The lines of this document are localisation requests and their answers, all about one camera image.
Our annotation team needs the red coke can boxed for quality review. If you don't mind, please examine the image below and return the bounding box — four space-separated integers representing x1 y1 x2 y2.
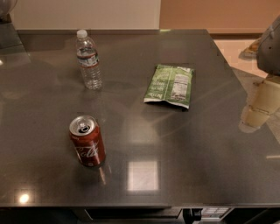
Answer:
69 115 106 167

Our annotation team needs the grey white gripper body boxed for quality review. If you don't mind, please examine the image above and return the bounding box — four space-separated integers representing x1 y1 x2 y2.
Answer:
257 16 280 75

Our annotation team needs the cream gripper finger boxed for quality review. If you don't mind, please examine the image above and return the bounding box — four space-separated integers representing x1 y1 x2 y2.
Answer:
239 74 280 133

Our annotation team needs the clear plastic water bottle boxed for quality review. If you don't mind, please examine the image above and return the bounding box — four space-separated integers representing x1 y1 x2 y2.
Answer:
76 30 102 90

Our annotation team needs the glass object top left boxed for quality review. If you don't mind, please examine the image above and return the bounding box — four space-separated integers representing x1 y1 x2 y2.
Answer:
0 0 18 23

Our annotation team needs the black knob under table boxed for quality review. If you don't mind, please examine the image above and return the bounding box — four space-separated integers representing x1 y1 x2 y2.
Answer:
182 208 202 224

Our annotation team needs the white label panel under table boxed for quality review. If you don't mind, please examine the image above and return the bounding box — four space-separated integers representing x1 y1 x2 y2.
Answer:
201 207 231 219

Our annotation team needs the green jalapeno chip bag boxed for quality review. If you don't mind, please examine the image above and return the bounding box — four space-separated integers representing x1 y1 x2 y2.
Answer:
143 65 195 109

